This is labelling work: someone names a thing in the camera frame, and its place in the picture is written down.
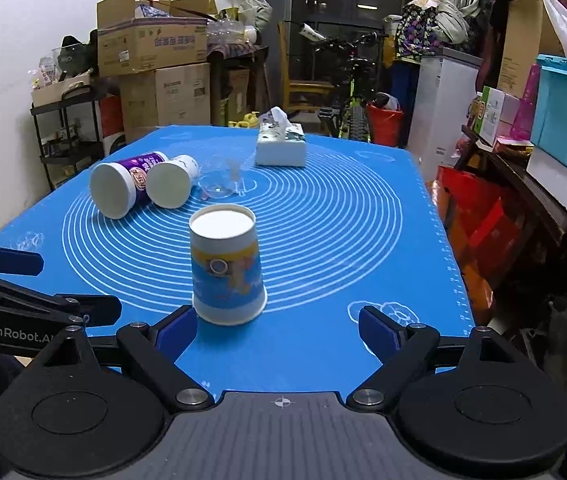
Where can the yellow toy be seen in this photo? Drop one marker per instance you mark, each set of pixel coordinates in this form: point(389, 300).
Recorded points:
point(243, 120)

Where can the printed cardboard box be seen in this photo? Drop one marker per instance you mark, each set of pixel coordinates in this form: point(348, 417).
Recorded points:
point(153, 45)

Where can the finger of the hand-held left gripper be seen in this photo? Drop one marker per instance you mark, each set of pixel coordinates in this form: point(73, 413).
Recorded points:
point(94, 310)
point(13, 262)

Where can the pink carton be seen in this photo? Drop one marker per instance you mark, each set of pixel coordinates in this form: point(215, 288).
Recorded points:
point(526, 105)

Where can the dark green bag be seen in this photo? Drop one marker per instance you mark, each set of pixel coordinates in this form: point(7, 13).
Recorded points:
point(77, 55)

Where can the white tissue box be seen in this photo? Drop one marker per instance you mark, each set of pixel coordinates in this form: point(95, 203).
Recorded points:
point(281, 146)

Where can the red bucket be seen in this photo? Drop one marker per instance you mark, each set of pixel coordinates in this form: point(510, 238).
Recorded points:
point(384, 125)

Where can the teal plastic storage box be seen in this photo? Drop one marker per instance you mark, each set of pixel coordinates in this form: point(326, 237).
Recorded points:
point(566, 105)

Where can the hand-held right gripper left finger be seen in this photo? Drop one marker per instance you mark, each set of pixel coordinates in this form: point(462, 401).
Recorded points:
point(177, 332)

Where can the blue silicone baking mat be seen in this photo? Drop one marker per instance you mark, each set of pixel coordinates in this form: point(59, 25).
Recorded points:
point(343, 220)

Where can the bicycle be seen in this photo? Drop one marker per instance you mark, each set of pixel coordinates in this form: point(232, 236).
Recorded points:
point(351, 85)

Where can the red paper bag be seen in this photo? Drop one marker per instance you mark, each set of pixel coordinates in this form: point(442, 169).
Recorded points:
point(478, 220)

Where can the small open cardboard box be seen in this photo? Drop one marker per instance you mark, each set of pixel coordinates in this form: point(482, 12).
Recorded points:
point(58, 91)

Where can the white chest freezer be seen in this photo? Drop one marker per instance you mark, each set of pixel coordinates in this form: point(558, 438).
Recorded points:
point(438, 105)

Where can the clear plastic cup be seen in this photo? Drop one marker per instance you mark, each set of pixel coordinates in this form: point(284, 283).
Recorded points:
point(219, 181)

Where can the floral fabric bag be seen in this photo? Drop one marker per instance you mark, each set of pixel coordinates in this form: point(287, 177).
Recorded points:
point(416, 35)

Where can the yellow cardboard box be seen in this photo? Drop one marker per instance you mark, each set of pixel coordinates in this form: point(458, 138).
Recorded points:
point(196, 5)

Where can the purple printed paper cup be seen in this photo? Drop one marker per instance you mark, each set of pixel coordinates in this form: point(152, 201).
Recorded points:
point(116, 187)

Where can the tall brown cardboard box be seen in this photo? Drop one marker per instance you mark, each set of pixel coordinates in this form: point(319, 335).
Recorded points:
point(523, 45)

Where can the yellow wooden chair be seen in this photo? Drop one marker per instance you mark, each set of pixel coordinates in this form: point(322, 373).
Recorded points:
point(303, 91)

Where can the white paper cup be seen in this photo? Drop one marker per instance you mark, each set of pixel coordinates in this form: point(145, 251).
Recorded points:
point(172, 184)

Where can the green and white carton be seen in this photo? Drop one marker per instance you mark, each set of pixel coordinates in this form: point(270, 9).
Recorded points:
point(496, 112)

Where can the black metal shelf cart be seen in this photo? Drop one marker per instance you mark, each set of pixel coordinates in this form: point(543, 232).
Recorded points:
point(70, 150)

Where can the plain large cardboard box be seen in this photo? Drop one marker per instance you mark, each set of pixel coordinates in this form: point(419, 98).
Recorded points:
point(166, 97)

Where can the white flat box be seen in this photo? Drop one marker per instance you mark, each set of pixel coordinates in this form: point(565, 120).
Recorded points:
point(556, 180)

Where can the blue printed paper cup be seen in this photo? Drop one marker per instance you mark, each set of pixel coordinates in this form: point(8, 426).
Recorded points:
point(226, 265)

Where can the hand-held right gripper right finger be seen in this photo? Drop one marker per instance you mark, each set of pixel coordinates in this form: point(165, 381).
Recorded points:
point(377, 331)

